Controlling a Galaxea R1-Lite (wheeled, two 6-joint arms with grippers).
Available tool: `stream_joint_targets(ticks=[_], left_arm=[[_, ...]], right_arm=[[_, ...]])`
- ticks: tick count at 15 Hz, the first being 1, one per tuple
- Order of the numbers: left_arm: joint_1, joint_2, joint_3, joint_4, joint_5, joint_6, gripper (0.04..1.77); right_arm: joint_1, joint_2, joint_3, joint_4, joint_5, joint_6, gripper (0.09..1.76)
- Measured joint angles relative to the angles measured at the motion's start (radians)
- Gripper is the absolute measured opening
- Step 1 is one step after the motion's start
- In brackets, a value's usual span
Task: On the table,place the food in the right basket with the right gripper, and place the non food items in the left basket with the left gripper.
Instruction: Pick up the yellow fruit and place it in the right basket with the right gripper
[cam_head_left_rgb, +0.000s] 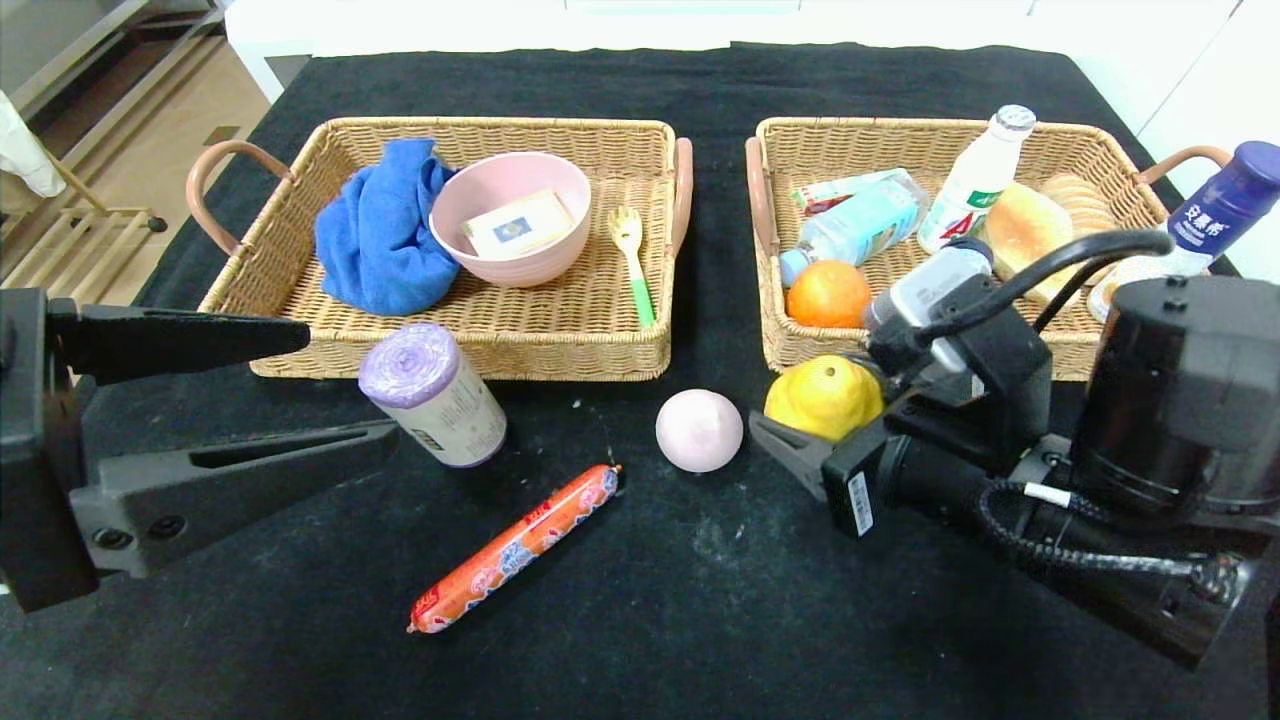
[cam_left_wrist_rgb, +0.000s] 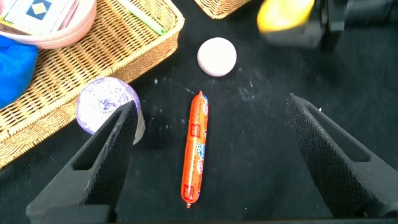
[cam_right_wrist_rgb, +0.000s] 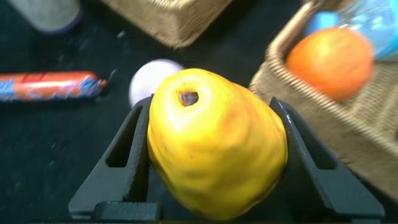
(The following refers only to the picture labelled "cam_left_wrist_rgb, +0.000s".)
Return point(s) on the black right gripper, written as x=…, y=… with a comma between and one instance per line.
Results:
x=334, y=18

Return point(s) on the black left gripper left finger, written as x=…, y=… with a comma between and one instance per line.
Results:
x=93, y=180

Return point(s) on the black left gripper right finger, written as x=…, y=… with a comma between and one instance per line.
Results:
x=342, y=174

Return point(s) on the yellow lemon toy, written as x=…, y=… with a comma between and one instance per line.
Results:
x=283, y=14

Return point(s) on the purple garbage bag roll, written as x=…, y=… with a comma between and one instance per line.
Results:
x=99, y=99

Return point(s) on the pale pink round bun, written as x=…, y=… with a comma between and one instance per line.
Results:
x=217, y=57

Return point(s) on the orange wrapped sausage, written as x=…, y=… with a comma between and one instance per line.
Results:
x=195, y=149

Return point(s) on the blue cloth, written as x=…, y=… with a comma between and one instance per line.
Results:
x=15, y=68

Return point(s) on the pink bowl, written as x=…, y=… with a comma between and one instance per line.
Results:
x=62, y=35

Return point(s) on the white card box blue logo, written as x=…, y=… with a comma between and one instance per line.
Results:
x=37, y=12

